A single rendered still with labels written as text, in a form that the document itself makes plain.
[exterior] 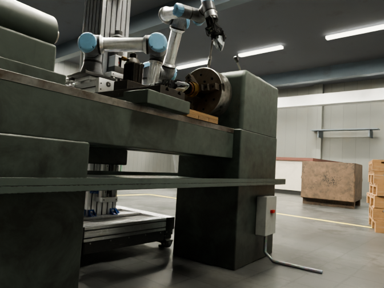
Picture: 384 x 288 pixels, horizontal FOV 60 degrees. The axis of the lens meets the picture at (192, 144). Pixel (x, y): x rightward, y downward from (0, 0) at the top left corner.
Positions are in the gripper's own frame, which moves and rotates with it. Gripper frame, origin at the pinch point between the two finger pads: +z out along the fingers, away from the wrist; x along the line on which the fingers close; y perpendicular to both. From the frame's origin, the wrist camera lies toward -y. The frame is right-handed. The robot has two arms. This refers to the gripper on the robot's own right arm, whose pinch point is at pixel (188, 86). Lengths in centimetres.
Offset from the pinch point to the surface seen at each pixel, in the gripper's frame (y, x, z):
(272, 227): -71, -84, 26
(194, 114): 13.0, -19.2, 14.7
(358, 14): -522, 259, 0
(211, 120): -4.3, -19.6, 14.7
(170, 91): 35.7, -12.3, 16.7
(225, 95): -22.1, -1.9, 12.3
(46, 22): 90, 2, 3
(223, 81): -20.2, 6.6, 11.3
